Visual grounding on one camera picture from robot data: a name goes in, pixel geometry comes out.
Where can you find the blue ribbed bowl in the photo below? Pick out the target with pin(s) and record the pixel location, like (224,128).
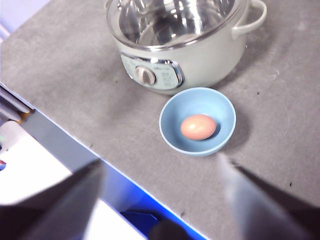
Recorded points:
(175,110)

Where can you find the grey metal frame rail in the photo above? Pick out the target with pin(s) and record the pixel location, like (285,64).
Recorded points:
(12,105)

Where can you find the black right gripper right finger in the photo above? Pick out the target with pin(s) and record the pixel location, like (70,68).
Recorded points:
(270,212)

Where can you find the brown egg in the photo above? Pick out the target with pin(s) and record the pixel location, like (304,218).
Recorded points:
(198,127)

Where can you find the black rounded object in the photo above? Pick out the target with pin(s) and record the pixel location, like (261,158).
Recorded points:
(170,232)

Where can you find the blue box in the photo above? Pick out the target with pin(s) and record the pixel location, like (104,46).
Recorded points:
(140,222)

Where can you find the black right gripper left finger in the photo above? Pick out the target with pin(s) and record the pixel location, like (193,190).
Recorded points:
(50,215)

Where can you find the pale green electric steamer pot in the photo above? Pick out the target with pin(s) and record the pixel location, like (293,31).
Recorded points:
(205,62)

